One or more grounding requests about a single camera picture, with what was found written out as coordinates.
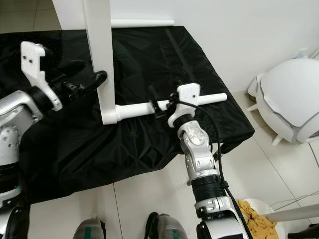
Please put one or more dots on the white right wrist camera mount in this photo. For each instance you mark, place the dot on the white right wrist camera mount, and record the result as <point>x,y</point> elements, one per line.
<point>187,99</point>

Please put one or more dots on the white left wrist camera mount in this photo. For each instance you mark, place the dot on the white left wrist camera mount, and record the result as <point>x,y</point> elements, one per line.
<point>32,62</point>

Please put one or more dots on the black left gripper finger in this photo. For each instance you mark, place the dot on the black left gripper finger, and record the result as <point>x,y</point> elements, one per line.
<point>94,81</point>
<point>74,65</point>

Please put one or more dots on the white plastic table top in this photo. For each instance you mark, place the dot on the white plastic table top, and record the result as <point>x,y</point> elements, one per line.
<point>99,59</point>

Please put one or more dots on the white round fan base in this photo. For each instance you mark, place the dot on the white round fan base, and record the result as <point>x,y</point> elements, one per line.
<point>294,213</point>

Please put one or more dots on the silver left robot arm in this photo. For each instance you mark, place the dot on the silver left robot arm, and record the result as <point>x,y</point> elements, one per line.
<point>12,134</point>

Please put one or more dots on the black table cloth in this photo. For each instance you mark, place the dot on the black table cloth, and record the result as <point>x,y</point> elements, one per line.
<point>129,149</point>

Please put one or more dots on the white plastic table leg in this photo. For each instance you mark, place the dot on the white plastic table leg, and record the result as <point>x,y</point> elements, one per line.
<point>142,23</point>
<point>137,110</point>

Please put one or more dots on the robot right leg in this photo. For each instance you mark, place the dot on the robot right leg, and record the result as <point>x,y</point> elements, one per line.
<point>169,228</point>

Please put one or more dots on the white dome litter box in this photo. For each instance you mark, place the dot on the white dome litter box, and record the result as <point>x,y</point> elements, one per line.
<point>286,94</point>

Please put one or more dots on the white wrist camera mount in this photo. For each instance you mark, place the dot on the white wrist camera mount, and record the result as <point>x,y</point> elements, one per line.
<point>32,62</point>
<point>187,99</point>

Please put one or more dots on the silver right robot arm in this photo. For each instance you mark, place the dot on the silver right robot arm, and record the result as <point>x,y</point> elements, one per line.
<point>204,159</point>

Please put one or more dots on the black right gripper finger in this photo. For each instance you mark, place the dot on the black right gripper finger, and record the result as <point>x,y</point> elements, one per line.
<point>151,93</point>

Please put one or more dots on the yellow cloth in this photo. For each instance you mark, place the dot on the yellow cloth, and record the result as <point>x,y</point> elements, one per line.
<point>254,219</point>

